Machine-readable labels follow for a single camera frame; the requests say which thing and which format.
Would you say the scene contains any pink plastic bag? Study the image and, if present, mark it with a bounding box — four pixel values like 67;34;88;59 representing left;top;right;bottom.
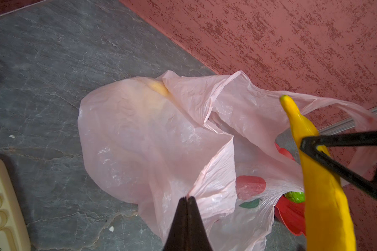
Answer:
77;71;377;251

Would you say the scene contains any yellow fake banana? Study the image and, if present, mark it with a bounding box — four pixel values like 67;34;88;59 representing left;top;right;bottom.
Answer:
280;95;357;251

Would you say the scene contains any green fake fruit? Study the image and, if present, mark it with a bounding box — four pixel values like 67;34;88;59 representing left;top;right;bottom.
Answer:
284;191;305;204

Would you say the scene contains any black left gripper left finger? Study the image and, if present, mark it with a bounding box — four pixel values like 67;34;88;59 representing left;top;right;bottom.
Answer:
163;197;187;251

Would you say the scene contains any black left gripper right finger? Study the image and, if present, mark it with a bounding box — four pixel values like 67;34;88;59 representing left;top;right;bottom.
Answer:
187;197;213;251

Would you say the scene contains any orange fake fruit in bag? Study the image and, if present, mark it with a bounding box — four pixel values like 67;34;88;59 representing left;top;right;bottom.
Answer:
138;77;175;109

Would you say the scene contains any yellow calculator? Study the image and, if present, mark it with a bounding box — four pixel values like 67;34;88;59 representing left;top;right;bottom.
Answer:
0;159;31;251

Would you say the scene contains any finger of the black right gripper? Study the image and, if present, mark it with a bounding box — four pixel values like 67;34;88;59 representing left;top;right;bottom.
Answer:
300;131;377;201

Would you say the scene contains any red flower-shaped plastic plate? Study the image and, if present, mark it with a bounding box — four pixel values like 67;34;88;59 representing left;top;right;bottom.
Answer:
274;142;307;236

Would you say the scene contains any right back corner aluminium profile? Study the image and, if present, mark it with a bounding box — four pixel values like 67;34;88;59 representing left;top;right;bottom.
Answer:
317;102;377;136

